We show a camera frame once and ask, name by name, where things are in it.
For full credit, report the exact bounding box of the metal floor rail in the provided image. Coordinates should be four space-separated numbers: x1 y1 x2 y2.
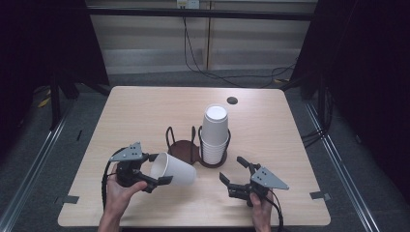
0 105 74 232
304 102 385 232

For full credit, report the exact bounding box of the black cable bundle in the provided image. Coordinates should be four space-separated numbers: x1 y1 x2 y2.
301 86 334 149

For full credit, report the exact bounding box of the person's left hand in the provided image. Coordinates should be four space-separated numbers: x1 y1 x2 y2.
102 162 149 220

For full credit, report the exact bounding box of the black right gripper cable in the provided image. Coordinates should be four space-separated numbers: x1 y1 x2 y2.
268 188 285 232

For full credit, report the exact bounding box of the dark double cup holder rack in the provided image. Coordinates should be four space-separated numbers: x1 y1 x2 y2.
164 125 232 169

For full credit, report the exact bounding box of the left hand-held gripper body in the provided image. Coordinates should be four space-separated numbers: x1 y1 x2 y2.
108 141 158 194

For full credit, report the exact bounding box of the dark curtain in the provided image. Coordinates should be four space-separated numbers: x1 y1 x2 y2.
291 0 410 207
0 0 110 156

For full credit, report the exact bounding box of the long black wall cable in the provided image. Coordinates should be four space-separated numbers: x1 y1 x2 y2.
182 16 246 89

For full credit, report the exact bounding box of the looped black floor cable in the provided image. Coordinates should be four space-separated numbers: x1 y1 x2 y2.
257 57 299 90

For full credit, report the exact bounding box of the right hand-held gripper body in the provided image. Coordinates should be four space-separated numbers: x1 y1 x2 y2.
227 163 290 208

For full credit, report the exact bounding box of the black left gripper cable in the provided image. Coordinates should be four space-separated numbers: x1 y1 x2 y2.
101 147 128 212

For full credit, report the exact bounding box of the black stand leg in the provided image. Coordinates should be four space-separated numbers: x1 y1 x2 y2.
47 73 63 131

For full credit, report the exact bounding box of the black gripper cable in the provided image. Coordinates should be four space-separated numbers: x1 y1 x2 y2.
268 188 285 232
101 147 128 212

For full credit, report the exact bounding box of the person's right hand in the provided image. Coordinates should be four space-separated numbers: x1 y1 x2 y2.
250 189 276 232

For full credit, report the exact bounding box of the grey tape piece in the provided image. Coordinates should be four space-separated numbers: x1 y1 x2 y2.
54 194 80 205
309 190 332 201

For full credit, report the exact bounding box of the yellow floor tape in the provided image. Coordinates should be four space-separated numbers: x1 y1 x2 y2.
37 96 52 109

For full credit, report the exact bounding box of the black horizontal bar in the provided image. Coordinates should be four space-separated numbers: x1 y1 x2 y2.
86 8 315 22

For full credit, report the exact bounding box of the single white paper cup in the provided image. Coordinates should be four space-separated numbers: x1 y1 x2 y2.
149 152 197 188

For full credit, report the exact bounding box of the stack of white paper cups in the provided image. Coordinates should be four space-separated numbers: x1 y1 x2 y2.
199 103 231 166

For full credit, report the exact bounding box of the white wall socket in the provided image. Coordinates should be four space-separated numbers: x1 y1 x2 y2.
176 0 201 10

